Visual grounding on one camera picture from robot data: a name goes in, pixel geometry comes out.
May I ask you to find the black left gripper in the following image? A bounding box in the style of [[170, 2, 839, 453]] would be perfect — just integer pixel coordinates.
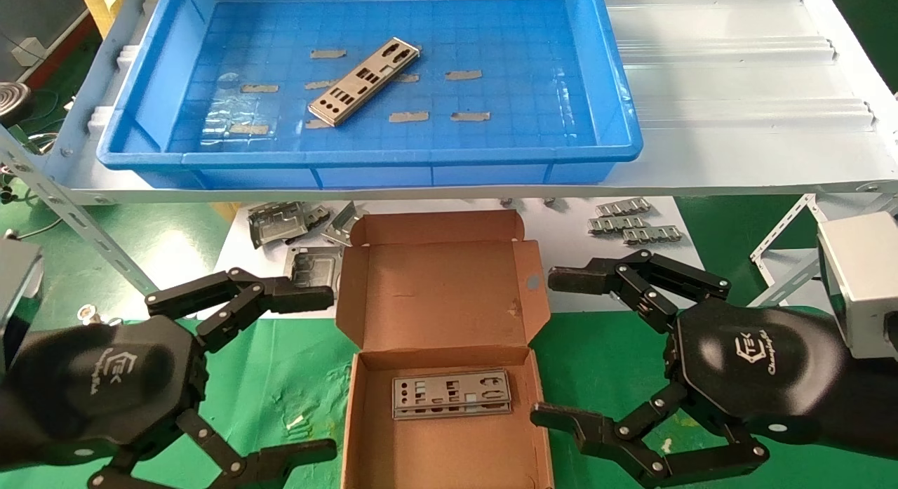
[[14, 267, 340, 489]]

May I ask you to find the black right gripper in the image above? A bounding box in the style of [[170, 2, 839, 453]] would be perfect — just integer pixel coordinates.
[[530, 248, 850, 489]]

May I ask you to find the brown cardboard box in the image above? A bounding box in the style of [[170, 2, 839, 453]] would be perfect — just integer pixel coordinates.
[[335, 210, 555, 489]]

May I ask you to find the blue plastic tray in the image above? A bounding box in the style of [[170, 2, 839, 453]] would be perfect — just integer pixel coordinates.
[[96, 0, 644, 190]]

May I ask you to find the green cloth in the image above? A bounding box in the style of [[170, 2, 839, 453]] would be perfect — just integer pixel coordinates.
[[0, 305, 898, 489]]

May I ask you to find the grey toothed metal strip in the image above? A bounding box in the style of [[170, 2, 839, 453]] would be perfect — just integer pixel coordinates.
[[587, 216, 650, 235], [595, 197, 652, 217], [622, 225, 685, 246]]

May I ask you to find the white board sheet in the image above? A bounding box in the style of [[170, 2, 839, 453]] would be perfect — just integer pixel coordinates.
[[199, 196, 716, 320]]

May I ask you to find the silver binder clip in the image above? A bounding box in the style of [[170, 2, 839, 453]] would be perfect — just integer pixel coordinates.
[[77, 303, 123, 328]]

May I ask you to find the grey slotted shelf upright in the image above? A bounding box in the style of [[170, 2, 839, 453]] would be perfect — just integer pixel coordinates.
[[0, 124, 159, 297]]

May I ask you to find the grey metal shelf board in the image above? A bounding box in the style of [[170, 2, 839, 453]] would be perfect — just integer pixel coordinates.
[[42, 0, 898, 206]]

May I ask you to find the black round disc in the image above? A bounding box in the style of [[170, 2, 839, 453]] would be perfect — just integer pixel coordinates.
[[0, 82, 32, 128]]

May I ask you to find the white power socket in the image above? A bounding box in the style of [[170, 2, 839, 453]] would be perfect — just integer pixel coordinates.
[[11, 36, 46, 65]]

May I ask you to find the square grey metal frame part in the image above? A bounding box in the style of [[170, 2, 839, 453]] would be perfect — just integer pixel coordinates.
[[284, 246, 344, 290]]

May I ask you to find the large grey metal frame part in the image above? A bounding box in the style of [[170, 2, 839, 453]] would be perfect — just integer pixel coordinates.
[[247, 201, 309, 249]]

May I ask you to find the shiny bent metal bracket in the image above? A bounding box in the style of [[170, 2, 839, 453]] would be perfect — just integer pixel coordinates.
[[321, 201, 369, 248]]

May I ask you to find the grey slotted angle bracket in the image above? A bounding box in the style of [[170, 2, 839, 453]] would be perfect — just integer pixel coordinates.
[[749, 193, 829, 307]]

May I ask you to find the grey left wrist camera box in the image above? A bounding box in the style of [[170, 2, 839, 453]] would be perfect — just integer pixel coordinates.
[[0, 240, 44, 377]]

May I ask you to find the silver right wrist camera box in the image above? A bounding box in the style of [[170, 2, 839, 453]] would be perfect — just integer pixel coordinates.
[[817, 210, 898, 360]]

